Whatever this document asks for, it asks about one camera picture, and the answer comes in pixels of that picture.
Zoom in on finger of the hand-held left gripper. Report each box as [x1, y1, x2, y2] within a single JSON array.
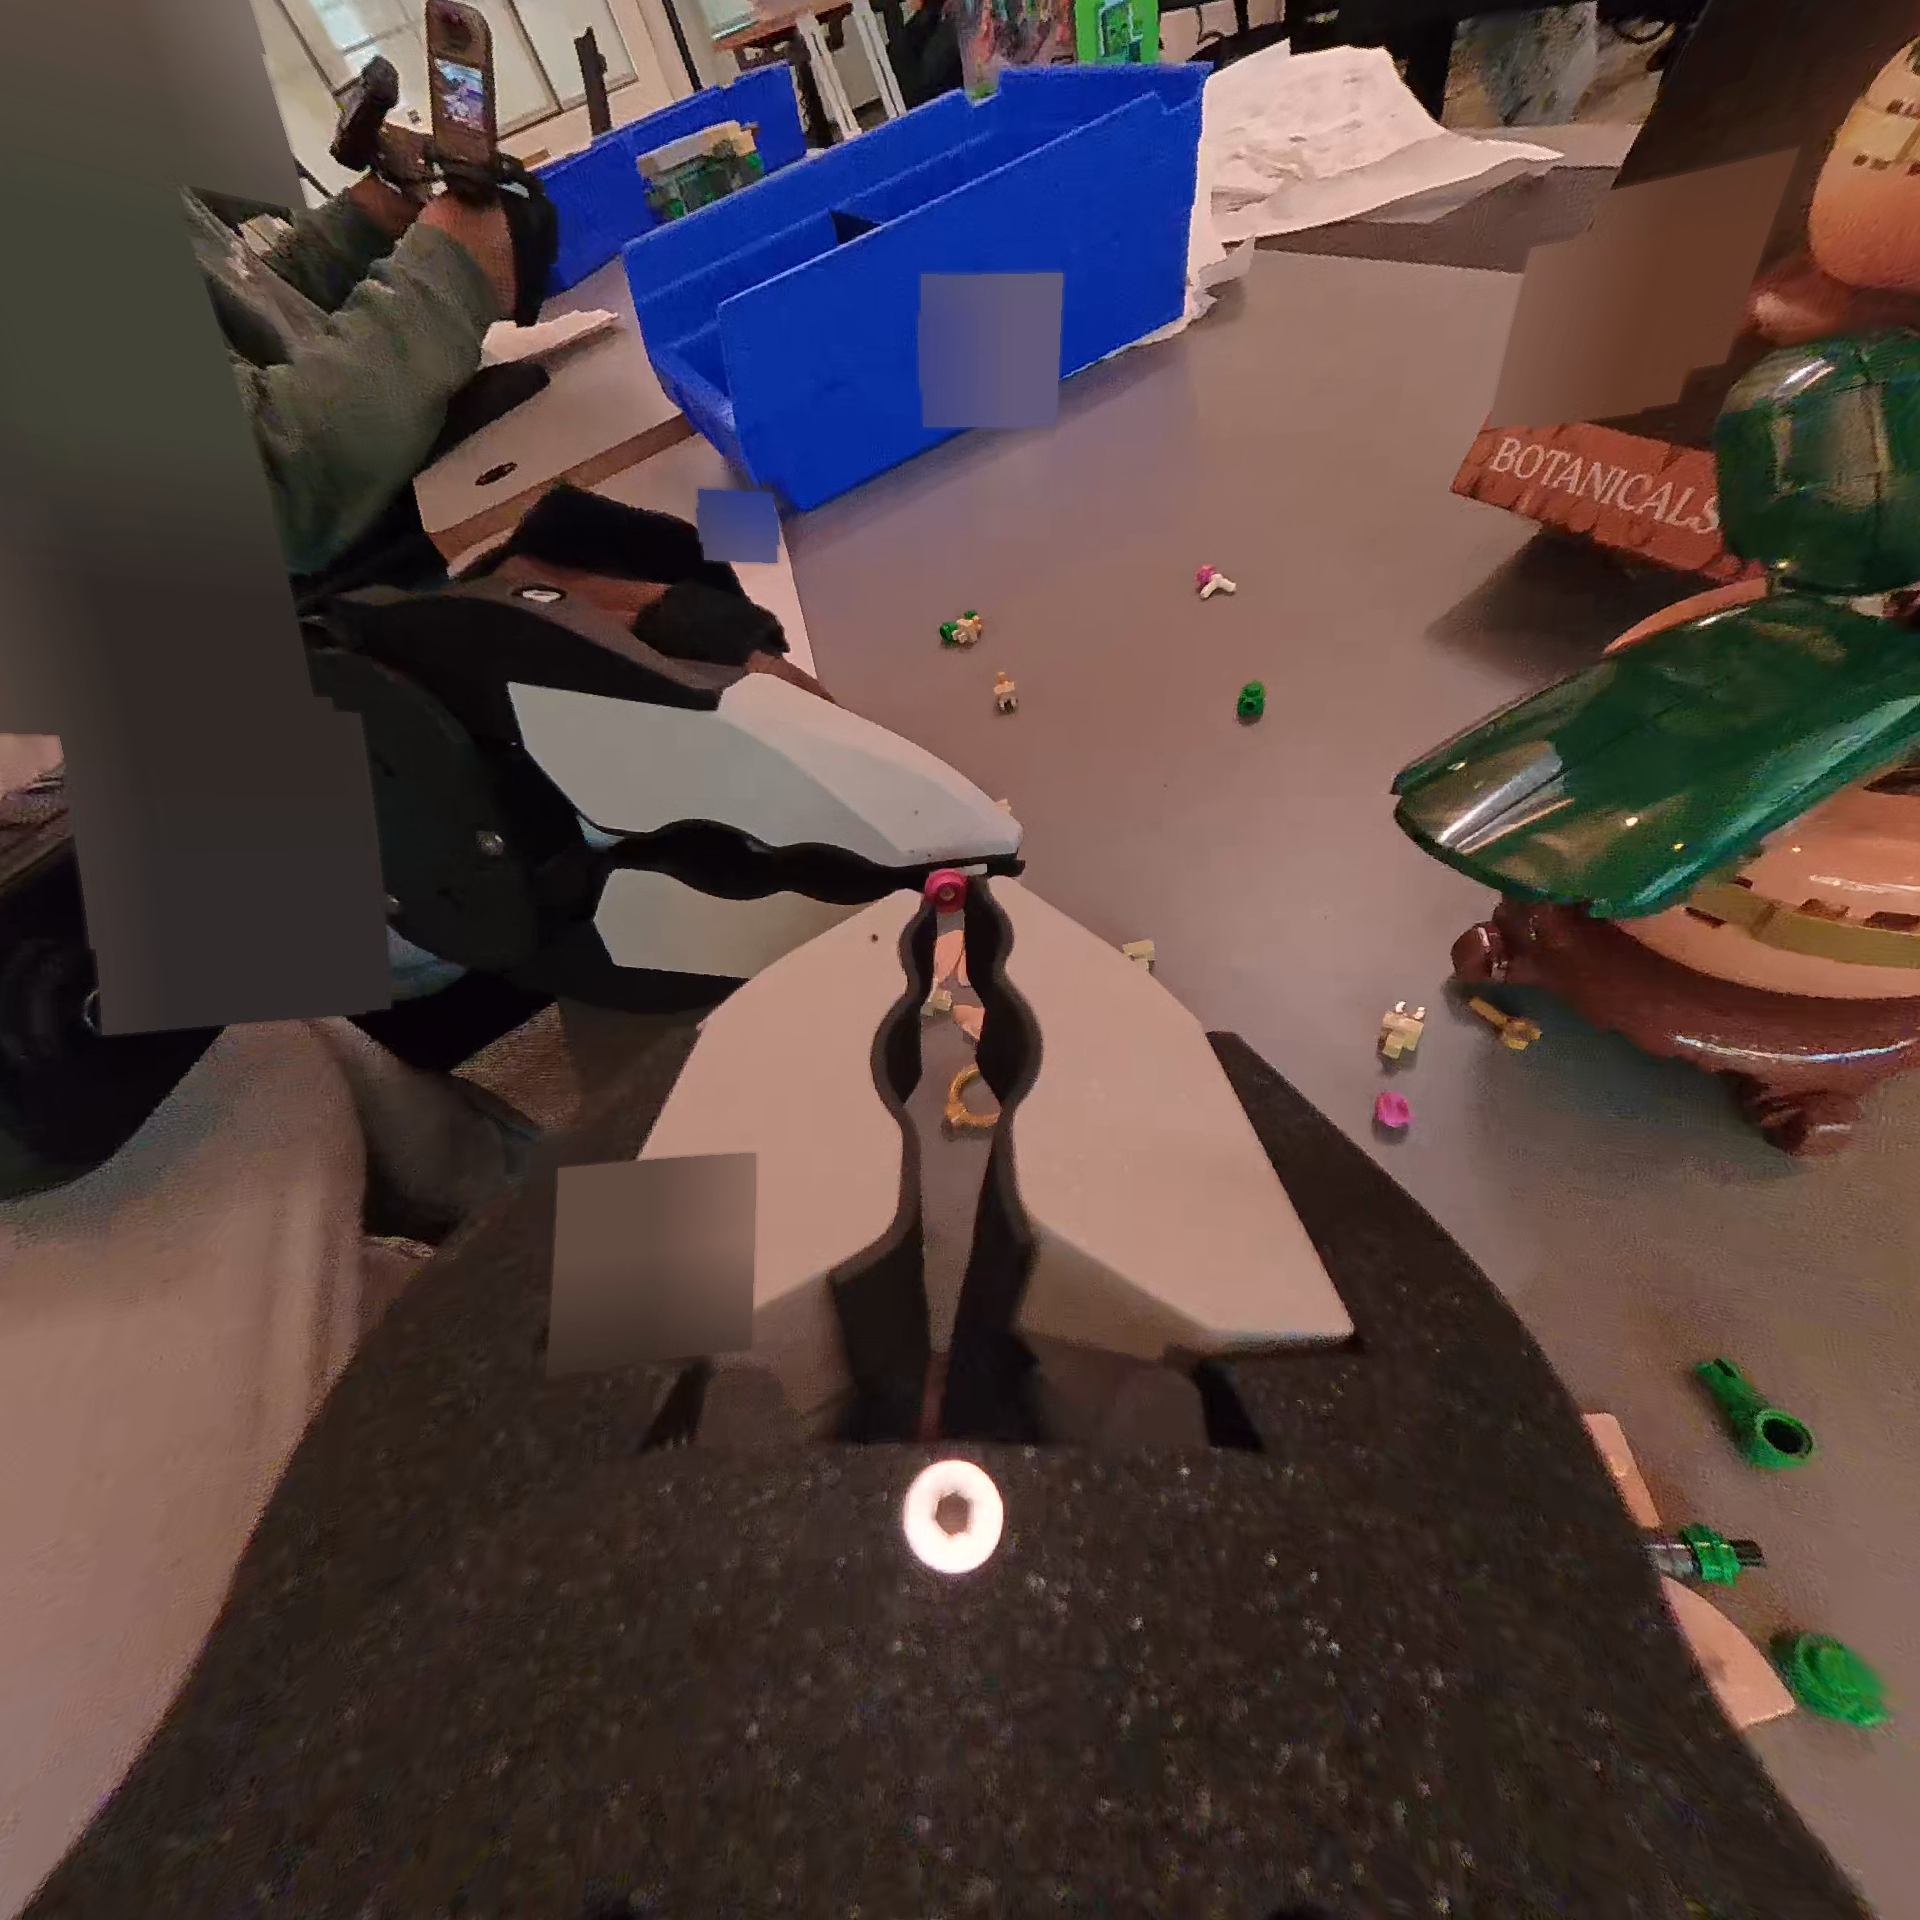
[[588, 861, 920, 981], [506, 670, 1027, 901]]

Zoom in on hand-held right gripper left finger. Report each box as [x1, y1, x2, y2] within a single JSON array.
[[637, 884, 939, 1335]]

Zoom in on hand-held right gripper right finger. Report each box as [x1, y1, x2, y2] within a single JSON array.
[[959, 876, 1363, 1368]]

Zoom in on another person's forearm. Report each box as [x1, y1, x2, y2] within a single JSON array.
[[195, 193, 500, 576]]

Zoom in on grey desk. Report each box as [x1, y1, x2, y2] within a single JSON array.
[[452, 126, 1920, 1920]]

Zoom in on person's left hand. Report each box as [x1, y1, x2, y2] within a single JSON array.
[[556, 566, 835, 707]]

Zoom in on tan-edged board with hole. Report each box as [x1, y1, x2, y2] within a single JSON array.
[[410, 299, 710, 576]]

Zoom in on large blue plastic bin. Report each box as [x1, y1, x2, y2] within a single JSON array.
[[619, 58, 1216, 514]]

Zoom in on scattered small brick pieces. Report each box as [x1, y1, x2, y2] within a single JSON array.
[[939, 561, 1542, 1129]]

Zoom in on pink brick flower pot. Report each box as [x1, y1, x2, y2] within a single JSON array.
[[1448, 780, 1920, 1154]]

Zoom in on small blue plastic bin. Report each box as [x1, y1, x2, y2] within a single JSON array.
[[531, 69, 813, 298]]

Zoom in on green brick leaf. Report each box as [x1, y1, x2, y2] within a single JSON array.
[[1390, 576, 1920, 921], [1710, 328, 1920, 600]]

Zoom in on green black connector brick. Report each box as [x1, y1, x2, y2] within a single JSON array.
[[1639, 1517, 1761, 1590]]

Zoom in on green tube brick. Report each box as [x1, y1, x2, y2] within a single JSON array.
[[1695, 1356, 1816, 1475]]

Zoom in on person's pale sweater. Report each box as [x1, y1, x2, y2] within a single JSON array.
[[0, 1018, 543, 1920]]

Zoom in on pink flat plate brick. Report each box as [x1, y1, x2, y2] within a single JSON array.
[[1579, 1409, 1798, 1729]]

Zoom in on white paper sheet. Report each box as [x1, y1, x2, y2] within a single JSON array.
[[1192, 41, 1564, 324]]

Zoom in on green round ridged brick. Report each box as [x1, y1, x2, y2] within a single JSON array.
[[1767, 1628, 1895, 1729]]

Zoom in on black orchid picture box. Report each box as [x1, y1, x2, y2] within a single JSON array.
[[1448, 0, 1920, 576]]

